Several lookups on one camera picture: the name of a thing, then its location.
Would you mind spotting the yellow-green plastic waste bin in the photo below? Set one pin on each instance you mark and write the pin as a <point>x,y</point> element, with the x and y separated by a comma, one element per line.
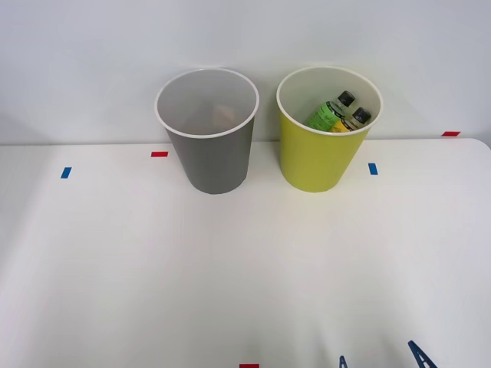
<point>314,161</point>

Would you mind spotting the green label plastic bottle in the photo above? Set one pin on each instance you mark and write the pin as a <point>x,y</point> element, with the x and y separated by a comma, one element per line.
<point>325,115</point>

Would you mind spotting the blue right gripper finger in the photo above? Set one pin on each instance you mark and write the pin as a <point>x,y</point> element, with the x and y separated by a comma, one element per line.
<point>422,356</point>
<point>343,363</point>

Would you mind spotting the yellow label plastic bottle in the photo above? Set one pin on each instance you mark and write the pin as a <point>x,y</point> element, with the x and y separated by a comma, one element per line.
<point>356,120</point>

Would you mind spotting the grey plastic waste bin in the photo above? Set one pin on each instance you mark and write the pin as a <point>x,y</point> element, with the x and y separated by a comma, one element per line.
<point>215,161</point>

